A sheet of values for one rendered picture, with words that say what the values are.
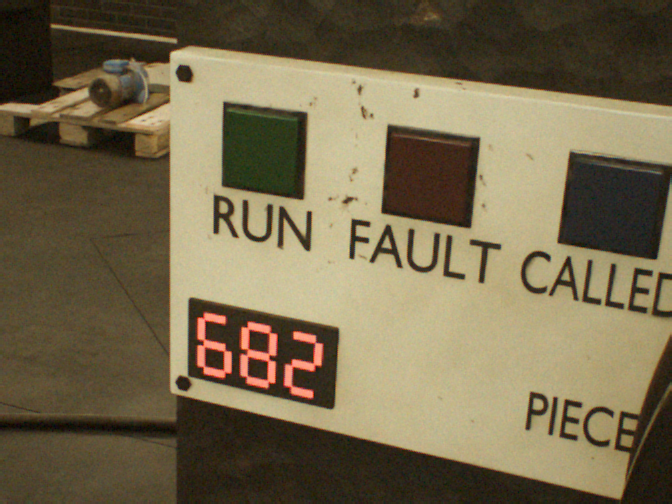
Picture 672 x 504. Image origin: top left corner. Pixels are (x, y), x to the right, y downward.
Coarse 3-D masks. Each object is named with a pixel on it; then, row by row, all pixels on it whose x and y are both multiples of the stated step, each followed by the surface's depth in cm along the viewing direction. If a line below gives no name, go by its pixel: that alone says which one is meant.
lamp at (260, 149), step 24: (240, 120) 50; (264, 120) 50; (288, 120) 49; (240, 144) 50; (264, 144) 50; (288, 144) 49; (240, 168) 51; (264, 168) 50; (288, 168) 50; (288, 192) 50
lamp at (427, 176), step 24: (408, 144) 47; (432, 144) 47; (456, 144) 47; (408, 168) 48; (432, 168) 47; (456, 168) 47; (408, 192) 48; (432, 192) 48; (456, 192) 47; (432, 216) 48; (456, 216) 48
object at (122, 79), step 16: (112, 64) 480; (128, 64) 485; (96, 80) 474; (112, 80) 476; (128, 80) 484; (144, 80) 483; (96, 96) 478; (112, 96) 475; (128, 96) 490; (144, 96) 483
